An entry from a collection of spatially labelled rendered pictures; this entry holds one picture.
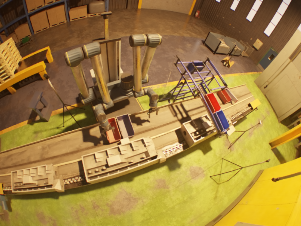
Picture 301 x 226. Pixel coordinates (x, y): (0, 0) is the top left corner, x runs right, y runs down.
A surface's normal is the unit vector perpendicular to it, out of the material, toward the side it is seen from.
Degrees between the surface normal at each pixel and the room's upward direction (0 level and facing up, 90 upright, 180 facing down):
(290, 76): 90
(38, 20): 90
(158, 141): 0
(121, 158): 46
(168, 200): 0
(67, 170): 0
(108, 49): 90
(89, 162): 10
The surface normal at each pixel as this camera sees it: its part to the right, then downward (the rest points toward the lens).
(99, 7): 0.41, 0.85
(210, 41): -0.91, 0.25
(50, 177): 0.11, -0.62
